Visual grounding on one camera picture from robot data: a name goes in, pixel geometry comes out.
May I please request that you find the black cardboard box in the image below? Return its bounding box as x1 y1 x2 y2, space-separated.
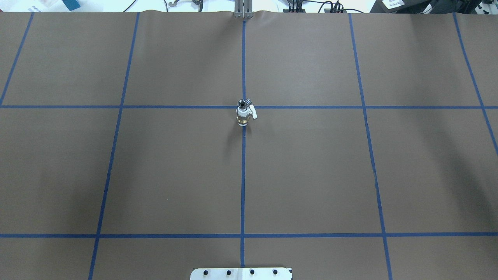
369 0 431 14

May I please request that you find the blue block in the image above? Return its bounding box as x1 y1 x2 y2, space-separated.
62 0 81 11

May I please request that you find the aluminium frame post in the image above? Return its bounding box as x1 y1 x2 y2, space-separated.
233 0 254 19

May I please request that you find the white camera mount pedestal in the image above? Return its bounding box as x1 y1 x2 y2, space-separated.
190 267 293 280

